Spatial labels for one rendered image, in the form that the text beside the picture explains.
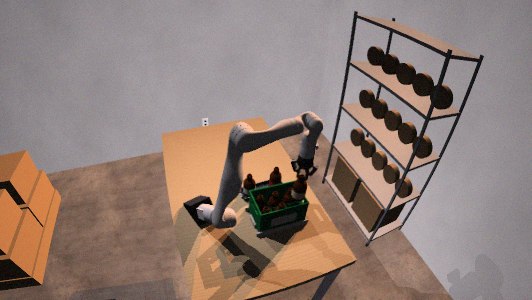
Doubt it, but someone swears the dark green crate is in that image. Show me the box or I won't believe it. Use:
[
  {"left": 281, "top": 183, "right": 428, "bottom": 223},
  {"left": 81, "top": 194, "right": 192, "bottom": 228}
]
[{"left": 249, "top": 180, "right": 309, "bottom": 232}]

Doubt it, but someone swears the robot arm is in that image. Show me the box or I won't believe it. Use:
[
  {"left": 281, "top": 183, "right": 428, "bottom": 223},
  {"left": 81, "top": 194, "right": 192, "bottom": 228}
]
[{"left": 196, "top": 112, "right": 323, "bottom": 229}]

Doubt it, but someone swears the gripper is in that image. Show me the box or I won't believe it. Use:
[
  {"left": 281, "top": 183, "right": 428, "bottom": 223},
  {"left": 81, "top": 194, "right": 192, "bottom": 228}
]
[{"left": 291, "top": 154, "right": 318, "bottom": 181}]

